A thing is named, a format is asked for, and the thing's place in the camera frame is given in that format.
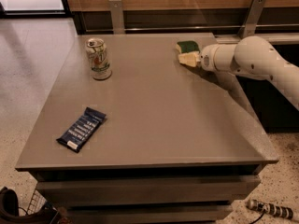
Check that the cream foam padded gripper finger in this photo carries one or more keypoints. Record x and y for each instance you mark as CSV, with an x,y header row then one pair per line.
x,y
190,59

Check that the green and yellow sponge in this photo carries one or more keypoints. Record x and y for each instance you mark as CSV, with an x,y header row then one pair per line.
x,y
187,46

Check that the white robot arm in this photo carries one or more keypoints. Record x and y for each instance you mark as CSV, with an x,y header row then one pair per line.
x,y
251,57

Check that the grey drawer cabinet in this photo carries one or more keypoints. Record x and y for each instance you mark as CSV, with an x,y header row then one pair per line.
x,y
178,145

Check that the white green soda can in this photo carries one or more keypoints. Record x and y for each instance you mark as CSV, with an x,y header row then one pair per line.
x,y
96,50

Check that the blue snack bar packet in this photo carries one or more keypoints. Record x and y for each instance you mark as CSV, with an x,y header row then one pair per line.
x,y
76,136

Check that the power strip on floor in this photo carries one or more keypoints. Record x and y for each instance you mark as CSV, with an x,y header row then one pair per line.
x,y
272,210

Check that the dark brown bag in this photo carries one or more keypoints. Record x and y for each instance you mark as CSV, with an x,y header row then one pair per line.
x,y
10,211

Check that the right metal bracket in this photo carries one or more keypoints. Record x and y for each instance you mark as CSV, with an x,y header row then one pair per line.
x,y
250,22

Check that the metal bracket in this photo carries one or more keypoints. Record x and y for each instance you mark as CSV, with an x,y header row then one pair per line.
x,y
250,22
116,12

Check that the left metal bracket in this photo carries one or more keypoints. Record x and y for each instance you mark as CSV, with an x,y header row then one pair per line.
x,y
116,12

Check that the wire basket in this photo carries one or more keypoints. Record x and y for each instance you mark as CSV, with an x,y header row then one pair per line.
x,y
36,203

